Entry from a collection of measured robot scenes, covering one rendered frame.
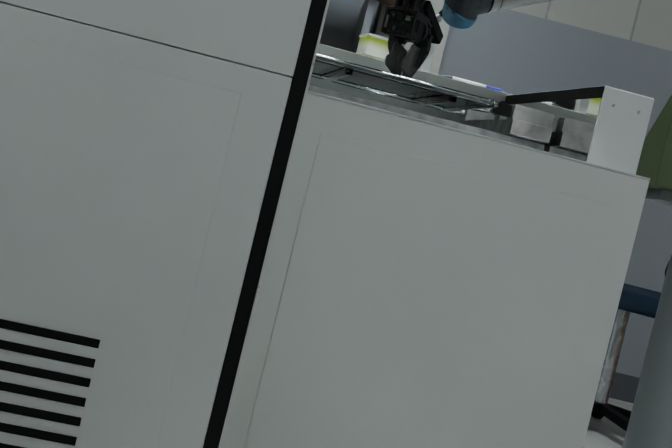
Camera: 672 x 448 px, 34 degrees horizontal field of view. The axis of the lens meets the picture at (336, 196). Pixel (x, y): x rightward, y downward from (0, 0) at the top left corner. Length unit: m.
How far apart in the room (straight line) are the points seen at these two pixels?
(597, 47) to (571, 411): 3.36
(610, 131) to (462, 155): 0.29
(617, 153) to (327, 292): 0.57
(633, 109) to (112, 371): 0.99
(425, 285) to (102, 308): 0.55
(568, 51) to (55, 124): 3.78
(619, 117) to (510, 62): 3.09
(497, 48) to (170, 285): 3.62
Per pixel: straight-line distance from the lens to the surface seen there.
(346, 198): 1.77
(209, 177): 1.54
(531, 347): 1.88
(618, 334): 4.19
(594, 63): 5.12
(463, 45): 5.00
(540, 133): 2.10
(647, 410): 2.22
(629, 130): 1.97
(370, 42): 2.54
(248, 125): 1.55
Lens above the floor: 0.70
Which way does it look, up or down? 1 degrees down
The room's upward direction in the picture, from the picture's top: 14 degrees clockwise
